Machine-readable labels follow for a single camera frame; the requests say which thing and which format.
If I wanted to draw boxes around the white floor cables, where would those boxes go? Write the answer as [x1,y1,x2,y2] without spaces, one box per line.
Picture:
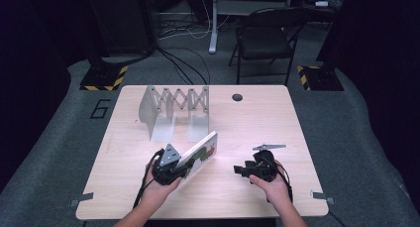
[157,0,232,41]

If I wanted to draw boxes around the person's left hand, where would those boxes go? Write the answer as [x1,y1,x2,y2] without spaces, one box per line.
[143,164,183,205]

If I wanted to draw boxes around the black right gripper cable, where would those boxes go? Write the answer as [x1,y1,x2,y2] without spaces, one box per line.
[275,162,294,203]

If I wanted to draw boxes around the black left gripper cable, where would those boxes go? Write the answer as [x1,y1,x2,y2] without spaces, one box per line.
[133,149,165,210]

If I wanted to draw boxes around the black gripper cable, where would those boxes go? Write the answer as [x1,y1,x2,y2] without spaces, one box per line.
[275,162,294,203]
[133,149,165,210]

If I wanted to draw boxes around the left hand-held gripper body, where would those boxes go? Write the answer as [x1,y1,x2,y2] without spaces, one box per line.
[152,143,186,185]

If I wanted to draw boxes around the white desk frame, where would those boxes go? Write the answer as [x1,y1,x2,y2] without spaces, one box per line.
[208,0,295,55]

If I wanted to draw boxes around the striped black stand base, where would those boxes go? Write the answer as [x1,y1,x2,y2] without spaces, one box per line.
[296,64,345,92]
[79,55,129,92]

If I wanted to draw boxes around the black cable under table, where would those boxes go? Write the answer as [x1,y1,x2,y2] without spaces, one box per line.
[327,209,349,227]

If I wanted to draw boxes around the white caterpillar picture book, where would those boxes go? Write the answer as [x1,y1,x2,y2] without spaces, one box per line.
[174,131,219,180]

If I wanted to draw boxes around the black floor cables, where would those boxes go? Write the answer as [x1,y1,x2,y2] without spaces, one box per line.
[155,47,212,86]

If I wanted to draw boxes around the dark curtain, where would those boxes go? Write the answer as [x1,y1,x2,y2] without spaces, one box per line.
[316,0,420,205]
[0,0,72,193]

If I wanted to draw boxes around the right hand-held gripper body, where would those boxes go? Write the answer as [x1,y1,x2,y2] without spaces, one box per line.
[250,144,287,182]

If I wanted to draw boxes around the person's right hand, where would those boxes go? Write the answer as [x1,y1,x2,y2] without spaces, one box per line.
[249,160,293,205]

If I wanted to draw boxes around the grey metal expandable book rack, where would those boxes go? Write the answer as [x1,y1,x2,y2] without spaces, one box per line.
[138,84,211,144]

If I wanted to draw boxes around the grey table edge bracket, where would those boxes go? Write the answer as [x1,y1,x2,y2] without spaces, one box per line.
[68,191,94,208]
[310,190,335,205]

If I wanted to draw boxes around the black equipment cabinet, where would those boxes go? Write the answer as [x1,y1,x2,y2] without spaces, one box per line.
[85,0,157,57]

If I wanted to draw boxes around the black folding chair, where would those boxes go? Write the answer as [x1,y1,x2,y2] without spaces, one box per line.
[228,7,310,86]

